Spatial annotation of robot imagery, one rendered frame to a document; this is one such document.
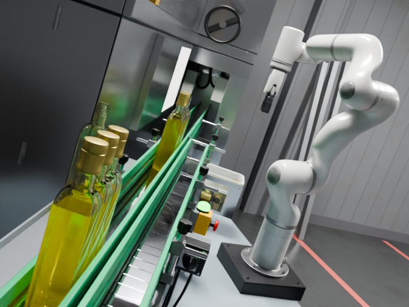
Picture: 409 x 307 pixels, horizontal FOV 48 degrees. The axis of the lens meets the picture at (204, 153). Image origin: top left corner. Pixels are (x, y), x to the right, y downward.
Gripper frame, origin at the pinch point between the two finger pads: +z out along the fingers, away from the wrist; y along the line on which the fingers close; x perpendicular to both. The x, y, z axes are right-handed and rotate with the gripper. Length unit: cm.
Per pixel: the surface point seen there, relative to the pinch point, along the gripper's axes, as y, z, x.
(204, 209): 39, 35, -11
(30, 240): 103, 31, -42
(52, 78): 72, 5, -58
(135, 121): 25, 18, -43
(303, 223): -270, 119, 101
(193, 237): 64, 36, -12
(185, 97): 26.5, 3.8, -29.2
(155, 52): 25, -7, -44
